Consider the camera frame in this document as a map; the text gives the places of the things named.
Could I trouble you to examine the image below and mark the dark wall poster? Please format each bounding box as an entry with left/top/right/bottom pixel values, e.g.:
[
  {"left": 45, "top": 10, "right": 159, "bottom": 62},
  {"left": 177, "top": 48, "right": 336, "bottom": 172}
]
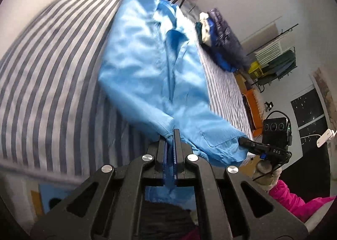
[{"left": 290, "top": 89, "right": 331, "bottom": 152}]

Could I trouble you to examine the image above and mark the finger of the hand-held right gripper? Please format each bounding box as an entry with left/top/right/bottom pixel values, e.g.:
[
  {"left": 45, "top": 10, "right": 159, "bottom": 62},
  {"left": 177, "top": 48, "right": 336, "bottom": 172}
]
[{"left": 238, "top": 137, "right": 269, "bottom": 154}]

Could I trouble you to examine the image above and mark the navy puffer jacket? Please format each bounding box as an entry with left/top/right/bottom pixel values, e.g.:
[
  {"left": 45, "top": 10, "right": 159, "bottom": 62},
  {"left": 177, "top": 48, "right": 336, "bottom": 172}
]
[{"left": 207, "top": 8, "right": 249, "bottom": 72}]

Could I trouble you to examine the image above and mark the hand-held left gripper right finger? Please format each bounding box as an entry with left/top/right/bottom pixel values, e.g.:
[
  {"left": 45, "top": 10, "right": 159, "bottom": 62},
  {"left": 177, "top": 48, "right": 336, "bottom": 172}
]
[{"left": 171, "top": 129, "right": 308, "bottom": 240}]

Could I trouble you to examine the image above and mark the black metal rack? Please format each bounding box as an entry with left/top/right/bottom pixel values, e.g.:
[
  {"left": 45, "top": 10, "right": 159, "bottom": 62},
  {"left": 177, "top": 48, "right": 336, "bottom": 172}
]
[{"left": 246, "top": 23, "right": 300, "bottom": 93}]

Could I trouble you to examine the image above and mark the person's right hand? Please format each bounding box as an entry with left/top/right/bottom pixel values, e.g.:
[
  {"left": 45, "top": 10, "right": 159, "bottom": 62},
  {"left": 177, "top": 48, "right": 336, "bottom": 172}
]
[{"left": 252, "top": 161, "right": 281, "bottom": 192}]

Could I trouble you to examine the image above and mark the black cable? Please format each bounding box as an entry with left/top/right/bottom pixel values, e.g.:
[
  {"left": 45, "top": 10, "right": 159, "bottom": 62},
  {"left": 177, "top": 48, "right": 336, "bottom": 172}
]
[{"left": 251, "top": 110, "right": 293, "bottom": 181}]

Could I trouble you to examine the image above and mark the person's right forearm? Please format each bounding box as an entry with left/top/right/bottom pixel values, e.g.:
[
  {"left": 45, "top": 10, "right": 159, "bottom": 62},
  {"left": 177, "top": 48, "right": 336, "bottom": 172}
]
[{"left": 268, "top": 179, "right": 337, "bottom": 224}]

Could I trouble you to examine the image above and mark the yellow box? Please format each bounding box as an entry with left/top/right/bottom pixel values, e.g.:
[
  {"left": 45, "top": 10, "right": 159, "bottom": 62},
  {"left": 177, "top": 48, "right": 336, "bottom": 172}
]
[{"left": 249, "top": 61, "right": 264, "bottom": 79}]

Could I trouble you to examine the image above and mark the orange wooden frame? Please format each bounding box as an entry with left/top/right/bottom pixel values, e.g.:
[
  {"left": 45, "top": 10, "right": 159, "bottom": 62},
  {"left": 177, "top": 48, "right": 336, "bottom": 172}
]
[{"left": 235, "top": 73, "right": 264, "bottom": 139}]

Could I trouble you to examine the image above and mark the white device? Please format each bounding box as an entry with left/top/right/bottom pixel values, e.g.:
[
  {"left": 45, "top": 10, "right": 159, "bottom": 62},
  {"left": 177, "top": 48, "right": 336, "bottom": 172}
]
[{"left": 315, "top": 129, "right": 337, "bottom": 149}]

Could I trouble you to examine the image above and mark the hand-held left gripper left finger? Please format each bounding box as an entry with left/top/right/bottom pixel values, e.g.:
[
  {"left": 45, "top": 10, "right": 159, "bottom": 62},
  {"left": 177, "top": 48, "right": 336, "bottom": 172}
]
[{"left": 30, "top": 135, "right": 171, "bottom": 240}]

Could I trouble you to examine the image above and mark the person's dark clothing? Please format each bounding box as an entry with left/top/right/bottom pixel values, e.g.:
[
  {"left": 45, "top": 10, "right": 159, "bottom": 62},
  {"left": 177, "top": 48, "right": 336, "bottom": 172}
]
[{"left": 141, "top": 200, "right": 197, "bottom": 240}]

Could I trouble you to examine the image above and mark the grey white striped bed sheet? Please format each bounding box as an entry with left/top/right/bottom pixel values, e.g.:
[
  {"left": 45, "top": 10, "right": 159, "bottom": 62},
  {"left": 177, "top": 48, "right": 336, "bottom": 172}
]
[{"left": 0, "top": 0, "right": 254, "bottom": 185}]

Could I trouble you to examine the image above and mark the blue pinstriped work coat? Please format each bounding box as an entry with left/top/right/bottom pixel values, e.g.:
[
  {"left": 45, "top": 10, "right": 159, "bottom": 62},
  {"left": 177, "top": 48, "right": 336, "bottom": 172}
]
[{"left": 97, "top": 0, "right": 249, "bottom": 204}]

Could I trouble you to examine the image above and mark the pale yellow folded cloth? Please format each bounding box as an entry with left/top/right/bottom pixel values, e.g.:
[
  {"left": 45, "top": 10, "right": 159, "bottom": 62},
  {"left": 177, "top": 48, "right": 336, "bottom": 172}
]
[{"left": 199, "top": 12, "right": 212, "bottom": 46}]

